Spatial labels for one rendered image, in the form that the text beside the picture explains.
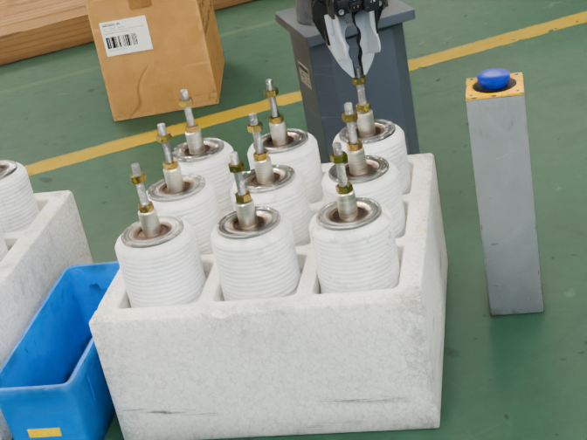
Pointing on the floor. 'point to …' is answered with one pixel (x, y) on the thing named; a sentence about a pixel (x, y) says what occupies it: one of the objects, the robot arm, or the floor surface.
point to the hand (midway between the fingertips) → (355, 64)
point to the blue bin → (60, 364)
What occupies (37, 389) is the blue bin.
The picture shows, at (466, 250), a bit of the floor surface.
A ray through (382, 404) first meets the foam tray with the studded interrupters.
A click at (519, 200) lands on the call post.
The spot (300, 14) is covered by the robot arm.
